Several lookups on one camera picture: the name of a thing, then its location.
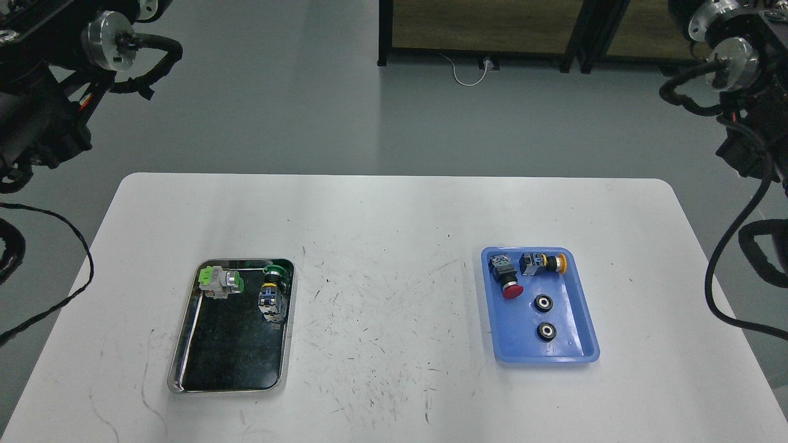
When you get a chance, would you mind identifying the black gear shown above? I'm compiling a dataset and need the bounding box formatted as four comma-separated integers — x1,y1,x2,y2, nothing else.
537,322,557,342
534,294,554,313

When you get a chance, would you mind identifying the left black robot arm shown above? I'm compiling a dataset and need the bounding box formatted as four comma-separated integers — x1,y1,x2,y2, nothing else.
1,1,183,194

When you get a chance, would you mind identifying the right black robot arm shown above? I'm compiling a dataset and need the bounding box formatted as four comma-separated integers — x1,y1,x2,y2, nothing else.
659,1,787,186

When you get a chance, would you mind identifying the blue plastic tray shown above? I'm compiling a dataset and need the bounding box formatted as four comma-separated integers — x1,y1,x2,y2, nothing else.
480,247,600,364

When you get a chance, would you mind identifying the silver metal tray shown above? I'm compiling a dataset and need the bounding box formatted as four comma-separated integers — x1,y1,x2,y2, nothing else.
167,258,296,394

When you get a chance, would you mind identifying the red mushroom push button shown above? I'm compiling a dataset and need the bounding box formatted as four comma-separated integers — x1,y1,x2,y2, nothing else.
489,254,524,300

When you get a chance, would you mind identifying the wooden black-framed cabinet left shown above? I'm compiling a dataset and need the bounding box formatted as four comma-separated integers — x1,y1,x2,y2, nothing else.
377,1,600,73

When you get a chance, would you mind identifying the wooden black-framed cabinet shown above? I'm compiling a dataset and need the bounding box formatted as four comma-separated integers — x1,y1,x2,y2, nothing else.
377,1,600,73
576,1,711,76

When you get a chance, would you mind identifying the wooden black-framed cabinet right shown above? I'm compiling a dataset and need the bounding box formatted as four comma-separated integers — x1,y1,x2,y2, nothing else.
576,1,711,76

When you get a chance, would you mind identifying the yellow push button switch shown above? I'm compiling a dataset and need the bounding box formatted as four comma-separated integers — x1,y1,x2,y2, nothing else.
520,252,568,276

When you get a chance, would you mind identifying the green blue push button switch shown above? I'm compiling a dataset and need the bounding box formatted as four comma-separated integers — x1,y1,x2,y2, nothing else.
258,264,292,324

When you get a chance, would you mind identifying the white cable on floor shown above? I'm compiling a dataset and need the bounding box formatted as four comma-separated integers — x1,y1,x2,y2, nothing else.
438,54,495,87

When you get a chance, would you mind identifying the green white push button switch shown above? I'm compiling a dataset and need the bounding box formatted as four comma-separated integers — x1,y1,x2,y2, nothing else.
196,266,245,299

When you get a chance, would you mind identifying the black cable right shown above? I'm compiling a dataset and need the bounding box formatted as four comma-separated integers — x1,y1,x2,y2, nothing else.
704,117,788,341

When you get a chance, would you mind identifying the black cable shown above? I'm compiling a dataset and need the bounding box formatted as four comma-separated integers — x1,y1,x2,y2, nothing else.
0,202,95,345
704,117,788,341

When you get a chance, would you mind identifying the black cable left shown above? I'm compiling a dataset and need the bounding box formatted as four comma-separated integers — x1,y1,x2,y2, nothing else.
0,202,95,345

